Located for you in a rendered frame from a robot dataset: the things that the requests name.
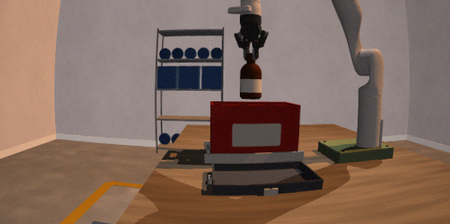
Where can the red bottle crate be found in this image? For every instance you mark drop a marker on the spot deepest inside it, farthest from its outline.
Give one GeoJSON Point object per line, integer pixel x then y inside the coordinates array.
{"type": "Point", "coordinates": [253, 127]}

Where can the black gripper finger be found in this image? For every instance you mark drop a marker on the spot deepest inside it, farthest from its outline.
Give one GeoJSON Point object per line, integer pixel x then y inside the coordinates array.
{"type": "Point", "coordinates": [258, 43]}
{"type": "Point", "coordinates": [246, 43]}

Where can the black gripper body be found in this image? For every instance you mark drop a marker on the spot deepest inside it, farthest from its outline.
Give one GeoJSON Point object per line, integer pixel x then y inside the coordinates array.
{"type": "Point", "coordinates": [250, 21]}

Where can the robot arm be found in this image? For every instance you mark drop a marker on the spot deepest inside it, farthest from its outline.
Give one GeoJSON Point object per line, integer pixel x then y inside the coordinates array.
{"type": "Point", "coordinates": [367, 62]}

